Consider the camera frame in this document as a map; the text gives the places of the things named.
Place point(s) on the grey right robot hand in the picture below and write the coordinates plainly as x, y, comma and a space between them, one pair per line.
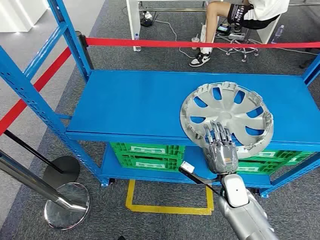
222, 155

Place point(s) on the silver plastic hubcap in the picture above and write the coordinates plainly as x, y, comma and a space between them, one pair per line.
226, 106

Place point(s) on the blue steel shelf rack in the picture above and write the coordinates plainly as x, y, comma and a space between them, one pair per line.
149, 106

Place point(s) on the chrome swivel stool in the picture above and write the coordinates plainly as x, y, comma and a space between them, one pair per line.
244, 50

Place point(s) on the drink cup with straw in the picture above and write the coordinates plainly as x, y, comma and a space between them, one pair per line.
195, 43

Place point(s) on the white paper bag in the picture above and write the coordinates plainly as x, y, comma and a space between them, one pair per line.
202, 33

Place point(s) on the black handheld device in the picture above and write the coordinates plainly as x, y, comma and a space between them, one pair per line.
223, 29

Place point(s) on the red barrier belt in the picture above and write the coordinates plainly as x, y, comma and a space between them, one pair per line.
175, 43
53, 68

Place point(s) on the person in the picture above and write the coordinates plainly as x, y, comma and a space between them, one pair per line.
212, 20

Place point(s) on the clear plastic water bottle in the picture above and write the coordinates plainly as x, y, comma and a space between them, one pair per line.
278, 33
137, 44

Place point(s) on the black robot left foot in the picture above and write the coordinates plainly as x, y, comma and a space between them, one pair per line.
121, 238

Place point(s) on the chrome stanchion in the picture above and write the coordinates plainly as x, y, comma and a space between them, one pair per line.
67, 205

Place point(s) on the white lit partition block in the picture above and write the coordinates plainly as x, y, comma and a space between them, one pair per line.
15, 16

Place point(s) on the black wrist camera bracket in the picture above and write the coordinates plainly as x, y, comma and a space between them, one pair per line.
200, 182

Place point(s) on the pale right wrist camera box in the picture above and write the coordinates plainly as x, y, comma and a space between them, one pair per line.
187, 167

